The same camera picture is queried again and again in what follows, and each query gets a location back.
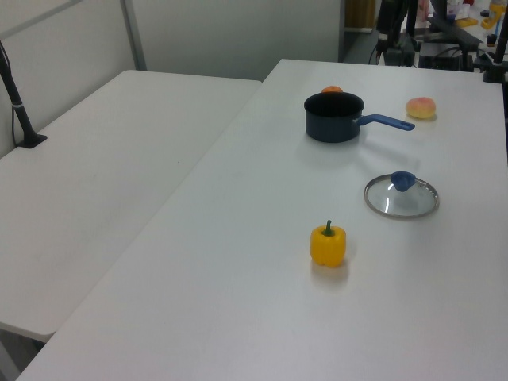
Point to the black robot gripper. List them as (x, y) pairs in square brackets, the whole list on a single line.
[(391, 14)]

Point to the glass lid with blue knob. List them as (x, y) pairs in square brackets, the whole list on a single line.
[(401, 180)]

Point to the thin black vertical pole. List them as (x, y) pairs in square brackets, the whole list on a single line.
[(412, 16)]

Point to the wooden cabinet panel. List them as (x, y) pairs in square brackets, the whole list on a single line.
[(359, 14)]

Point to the black equipment box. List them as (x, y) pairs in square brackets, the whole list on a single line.
[(440, 57)]

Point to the orange tangerine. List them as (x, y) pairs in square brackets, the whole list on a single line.
[(332, 89)]

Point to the pink yellow peach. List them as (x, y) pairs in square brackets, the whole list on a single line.
[(421, 108)]

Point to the dark blue saucepan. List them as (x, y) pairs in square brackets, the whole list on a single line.
[(329, 127)]

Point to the yellow object on desk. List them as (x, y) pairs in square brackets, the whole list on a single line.
[(492, 18)]

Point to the yellow bell pepper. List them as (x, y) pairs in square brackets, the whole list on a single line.
[(328, 248)]

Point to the grey partition post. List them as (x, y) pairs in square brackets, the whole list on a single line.
[(135, 39)]

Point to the black camera pole with base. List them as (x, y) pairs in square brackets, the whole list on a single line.
[(24, 119)]

